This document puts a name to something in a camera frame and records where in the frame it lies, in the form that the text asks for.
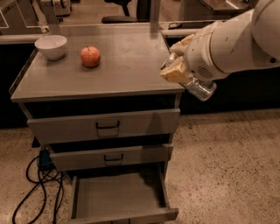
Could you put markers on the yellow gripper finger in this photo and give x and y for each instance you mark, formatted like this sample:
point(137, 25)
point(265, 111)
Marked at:
point(177, 72)
point(180, 47)

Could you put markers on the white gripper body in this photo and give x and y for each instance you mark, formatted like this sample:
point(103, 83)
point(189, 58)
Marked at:
point(201, 58)

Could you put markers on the silver blue redbull can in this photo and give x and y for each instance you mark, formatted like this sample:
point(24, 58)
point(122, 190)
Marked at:
point(200, 89)

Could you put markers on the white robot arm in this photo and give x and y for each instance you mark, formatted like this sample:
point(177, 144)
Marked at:
point(250, 41)

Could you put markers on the grey drawer cabinet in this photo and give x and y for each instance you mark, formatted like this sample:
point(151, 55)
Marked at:
point(131, 57)

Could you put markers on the grey middle drawer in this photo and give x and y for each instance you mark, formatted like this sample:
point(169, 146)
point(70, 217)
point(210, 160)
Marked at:
point(92, 154)

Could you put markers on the grey drawer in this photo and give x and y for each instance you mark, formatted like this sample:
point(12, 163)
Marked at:
point(92, 154)
point(105, 118)
point(122, 195)

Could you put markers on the grey top drawer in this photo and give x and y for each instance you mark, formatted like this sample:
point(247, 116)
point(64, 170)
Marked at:
point(105, 118)

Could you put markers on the grey bottom drawer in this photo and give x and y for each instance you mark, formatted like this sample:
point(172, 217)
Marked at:
point(122, 195)

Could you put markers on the red apple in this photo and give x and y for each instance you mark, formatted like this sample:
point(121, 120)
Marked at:
point(90, 56)

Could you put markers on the white ceramic bowl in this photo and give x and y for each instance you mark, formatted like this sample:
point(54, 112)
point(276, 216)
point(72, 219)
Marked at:
point(54, 47)

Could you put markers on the blue power box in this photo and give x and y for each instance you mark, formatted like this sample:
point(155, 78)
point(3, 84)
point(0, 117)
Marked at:
point(44, 160)

